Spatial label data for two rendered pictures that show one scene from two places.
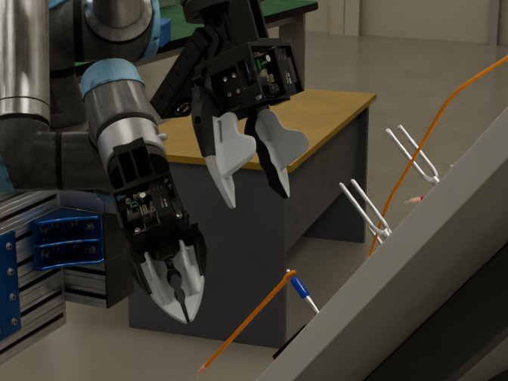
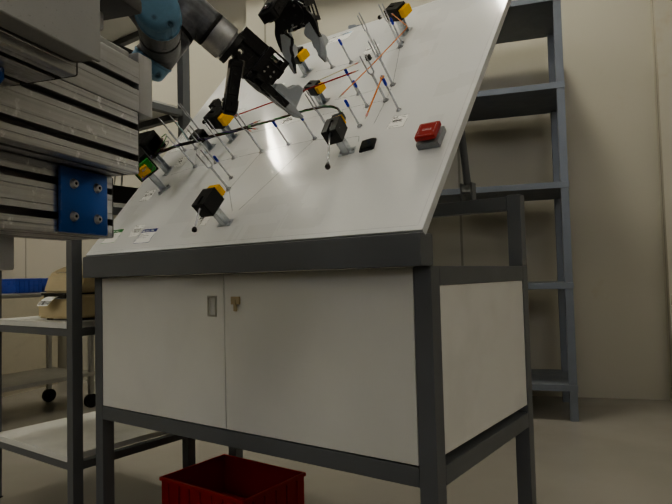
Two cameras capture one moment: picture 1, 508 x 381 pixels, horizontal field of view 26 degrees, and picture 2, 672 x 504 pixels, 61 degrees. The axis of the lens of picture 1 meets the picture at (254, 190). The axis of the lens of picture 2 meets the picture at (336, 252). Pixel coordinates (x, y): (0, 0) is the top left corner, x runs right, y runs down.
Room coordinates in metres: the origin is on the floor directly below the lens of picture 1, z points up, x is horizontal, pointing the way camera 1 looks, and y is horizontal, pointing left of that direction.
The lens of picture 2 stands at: (1.21, 1.33, 0.78)
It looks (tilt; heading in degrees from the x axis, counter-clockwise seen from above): 2 degrees up; 261
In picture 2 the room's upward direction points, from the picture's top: 1 degrees counter-clockwise
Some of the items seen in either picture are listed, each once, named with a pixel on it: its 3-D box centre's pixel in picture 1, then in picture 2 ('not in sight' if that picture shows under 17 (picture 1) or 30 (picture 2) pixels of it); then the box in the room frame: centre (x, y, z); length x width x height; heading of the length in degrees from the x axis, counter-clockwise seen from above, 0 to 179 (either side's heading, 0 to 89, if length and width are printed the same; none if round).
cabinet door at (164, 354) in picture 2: not in sight; (159, 345); (1.47, -0.38, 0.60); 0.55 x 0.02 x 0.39; 135
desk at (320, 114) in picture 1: (259, 200); not in sight; (4.14, -0.02, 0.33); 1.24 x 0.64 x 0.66; 161
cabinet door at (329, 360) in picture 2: not in sight; (310, 357); (1.08, 0.00, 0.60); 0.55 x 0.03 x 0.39; 135
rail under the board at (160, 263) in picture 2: not in sight; (219, 260); (1.29, -0.18, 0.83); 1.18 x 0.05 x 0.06; 135
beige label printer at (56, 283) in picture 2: not in sight; (94, 290); (1.76, -0.86, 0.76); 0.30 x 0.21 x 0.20; 49
